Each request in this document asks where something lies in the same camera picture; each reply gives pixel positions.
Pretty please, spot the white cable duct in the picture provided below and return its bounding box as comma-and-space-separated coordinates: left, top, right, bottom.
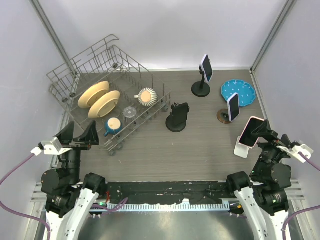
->
43, 202, 230, 212

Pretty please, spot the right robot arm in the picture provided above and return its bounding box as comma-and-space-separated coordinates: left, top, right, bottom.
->
225, 116, 298, 240

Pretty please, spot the beige plate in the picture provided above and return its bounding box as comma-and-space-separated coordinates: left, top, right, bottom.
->
78, 81, 110, 109
88, 90, 121, 119

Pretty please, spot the clear glass cup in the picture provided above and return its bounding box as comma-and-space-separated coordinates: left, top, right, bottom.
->
122, 106, 137, 119

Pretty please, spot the ribbed white mug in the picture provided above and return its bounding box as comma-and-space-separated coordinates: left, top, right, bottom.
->
134, 87, 158, 107

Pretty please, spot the lavender phone on wooden stand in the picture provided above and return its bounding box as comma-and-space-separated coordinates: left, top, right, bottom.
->
227, 93, 240, 122

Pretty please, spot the black phone stand tall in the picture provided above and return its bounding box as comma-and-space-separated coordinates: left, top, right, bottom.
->
191, 66, 211, 98

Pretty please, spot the beige plate rear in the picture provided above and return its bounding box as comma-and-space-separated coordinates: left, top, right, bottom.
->
78, 81, 110, 109

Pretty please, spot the purple cable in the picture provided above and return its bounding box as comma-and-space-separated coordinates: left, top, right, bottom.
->
0, 152, 52, 240
281, 152, 320, 240

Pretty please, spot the wooden base phone stand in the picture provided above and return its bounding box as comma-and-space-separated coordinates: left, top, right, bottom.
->
216, 109, 231, 124

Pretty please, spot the black phone stand short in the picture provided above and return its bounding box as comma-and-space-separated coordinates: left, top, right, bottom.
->
165, 103, 187, 133

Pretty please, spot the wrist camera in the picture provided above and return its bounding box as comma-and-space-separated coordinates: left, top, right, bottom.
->
277, 144, 314, 163
31, 137, 72, 156

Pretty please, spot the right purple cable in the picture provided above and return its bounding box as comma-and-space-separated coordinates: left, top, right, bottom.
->
281, 152, 320, 240

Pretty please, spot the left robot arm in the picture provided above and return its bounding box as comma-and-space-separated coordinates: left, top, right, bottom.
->
39, 120, 108, 240

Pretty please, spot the blue mug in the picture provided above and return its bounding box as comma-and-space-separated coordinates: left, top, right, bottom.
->
104, 117, 123, 137

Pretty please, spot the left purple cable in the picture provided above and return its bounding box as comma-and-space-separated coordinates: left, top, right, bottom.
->
0, 152, 52, 240

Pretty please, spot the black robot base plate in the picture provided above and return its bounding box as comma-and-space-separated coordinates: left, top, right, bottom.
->
98, 181, 235, 205

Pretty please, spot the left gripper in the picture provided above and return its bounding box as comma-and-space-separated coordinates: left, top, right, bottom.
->
55, 119, 99, 184

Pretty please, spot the beige plate front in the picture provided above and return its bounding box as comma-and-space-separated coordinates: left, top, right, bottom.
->
88, 90, 121, 119

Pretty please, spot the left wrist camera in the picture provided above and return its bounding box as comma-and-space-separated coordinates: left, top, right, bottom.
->
31, 137, 72, 156

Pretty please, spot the pink case phone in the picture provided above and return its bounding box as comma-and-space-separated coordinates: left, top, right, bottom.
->
238, 116, 265, 149

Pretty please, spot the blue polka dot plate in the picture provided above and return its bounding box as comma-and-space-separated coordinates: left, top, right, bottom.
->
221, 79, 256, 107

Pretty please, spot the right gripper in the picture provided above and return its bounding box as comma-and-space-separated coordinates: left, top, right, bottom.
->
250, 119, 296, 177

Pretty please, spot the white phone stand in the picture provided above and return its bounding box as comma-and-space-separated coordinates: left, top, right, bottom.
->
233, 136, 250, 159

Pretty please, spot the purple case phone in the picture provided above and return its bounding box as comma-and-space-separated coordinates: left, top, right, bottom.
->
200, 54, 213, 83

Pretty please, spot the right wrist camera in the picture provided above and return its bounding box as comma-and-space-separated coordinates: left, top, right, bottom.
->
277, 144, 314, 163

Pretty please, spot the grey wire dish rack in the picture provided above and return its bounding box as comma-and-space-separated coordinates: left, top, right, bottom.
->
47, 34, 171, 156

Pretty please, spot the black phone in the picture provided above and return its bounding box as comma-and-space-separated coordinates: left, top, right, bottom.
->
175, 102, 190, 124

